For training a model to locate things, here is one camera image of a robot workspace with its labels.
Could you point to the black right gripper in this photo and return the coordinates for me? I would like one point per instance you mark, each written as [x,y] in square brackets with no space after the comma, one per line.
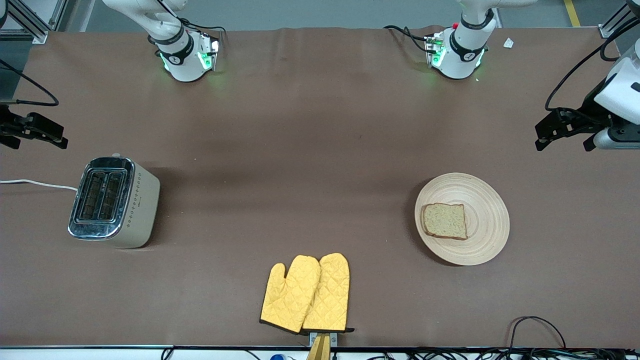
[6,124]

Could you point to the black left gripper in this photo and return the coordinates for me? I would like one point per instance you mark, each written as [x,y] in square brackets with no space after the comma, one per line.
[588,112]

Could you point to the round light wooden plate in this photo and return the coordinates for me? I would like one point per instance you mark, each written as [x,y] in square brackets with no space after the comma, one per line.
[487,225]

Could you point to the slice of brown-crust bread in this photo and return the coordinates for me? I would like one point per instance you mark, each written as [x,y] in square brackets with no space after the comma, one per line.
[445,220]

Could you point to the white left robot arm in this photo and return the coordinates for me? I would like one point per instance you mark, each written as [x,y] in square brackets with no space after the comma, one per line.
[460,57]

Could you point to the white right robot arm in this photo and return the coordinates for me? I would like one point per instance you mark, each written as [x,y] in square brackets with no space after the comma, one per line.
[182,60]

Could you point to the beige chrome two-slot toaster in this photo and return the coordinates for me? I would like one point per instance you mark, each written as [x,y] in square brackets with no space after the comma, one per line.
[115,205]

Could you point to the small white paper tag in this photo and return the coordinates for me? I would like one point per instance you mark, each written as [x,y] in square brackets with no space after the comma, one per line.
[508,43]

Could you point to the yellow quilted oven mitt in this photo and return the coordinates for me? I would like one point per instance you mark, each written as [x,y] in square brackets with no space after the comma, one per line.
[330,290]
[287,295]

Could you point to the yellow wooden stick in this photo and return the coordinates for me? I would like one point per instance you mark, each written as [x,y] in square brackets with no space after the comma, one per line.
[320,351]

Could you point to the aluminium frame rack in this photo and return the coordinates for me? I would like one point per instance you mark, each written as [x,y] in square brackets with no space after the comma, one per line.
[35,31]

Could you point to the aluminium frame post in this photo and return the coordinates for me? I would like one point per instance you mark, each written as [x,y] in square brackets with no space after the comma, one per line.
[612,27]

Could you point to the small grey metal bracket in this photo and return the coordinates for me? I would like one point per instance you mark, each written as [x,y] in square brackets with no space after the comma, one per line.
[334,339]

